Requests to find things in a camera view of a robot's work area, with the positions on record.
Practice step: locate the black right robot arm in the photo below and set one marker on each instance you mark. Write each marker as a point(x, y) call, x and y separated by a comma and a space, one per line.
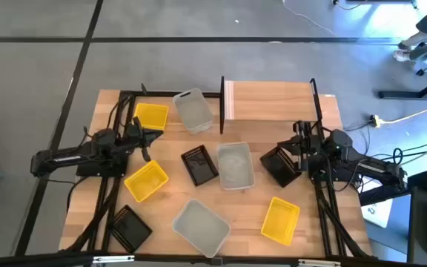
point(373, 167)

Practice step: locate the black desk foot bar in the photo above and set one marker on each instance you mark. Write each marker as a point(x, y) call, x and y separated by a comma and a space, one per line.
point(399, 94)

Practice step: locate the person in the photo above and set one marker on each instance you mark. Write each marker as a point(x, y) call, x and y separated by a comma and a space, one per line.
point(421, 39)

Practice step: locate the black crossbar with silver brackets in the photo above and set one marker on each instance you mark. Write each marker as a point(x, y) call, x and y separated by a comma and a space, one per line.
point(50, 261)

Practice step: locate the yellow slotted plastic basket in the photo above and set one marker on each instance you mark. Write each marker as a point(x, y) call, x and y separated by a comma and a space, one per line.
point(150, 115)
point(146, 181)
point(280, 221)

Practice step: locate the black desk beam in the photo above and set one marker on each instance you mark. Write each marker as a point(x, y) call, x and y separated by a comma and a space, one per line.
point(384, 193)

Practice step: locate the black slotted plastic basket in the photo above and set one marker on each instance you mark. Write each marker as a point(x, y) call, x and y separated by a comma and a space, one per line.
point(130, 230)
point(199, 165)
point(280, 168)

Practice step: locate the black aluminium rig frame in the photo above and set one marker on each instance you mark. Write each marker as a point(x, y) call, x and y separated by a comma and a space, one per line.
point(158, 93)

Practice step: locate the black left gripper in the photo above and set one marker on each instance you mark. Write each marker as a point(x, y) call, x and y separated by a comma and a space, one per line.
point(135, 137)

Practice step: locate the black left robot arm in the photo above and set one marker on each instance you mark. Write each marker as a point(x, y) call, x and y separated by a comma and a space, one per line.
point(65, 157)

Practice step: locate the yellow power plug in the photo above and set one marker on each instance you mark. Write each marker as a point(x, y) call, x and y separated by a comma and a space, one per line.
point(375, 120)

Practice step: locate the wooden shelf with black legs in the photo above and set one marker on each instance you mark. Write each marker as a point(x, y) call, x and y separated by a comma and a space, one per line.
point(273, 100)

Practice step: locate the grey plastic storage bin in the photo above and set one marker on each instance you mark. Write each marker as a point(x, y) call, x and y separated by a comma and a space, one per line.
point(201, 227)
point(193, 111)
point(235, 166)

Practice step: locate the white printed sheet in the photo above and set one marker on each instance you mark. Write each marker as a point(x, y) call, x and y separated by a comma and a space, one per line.
point(378, 213)

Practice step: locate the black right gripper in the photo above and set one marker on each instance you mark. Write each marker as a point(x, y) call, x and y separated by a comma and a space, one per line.
point(311, 142)

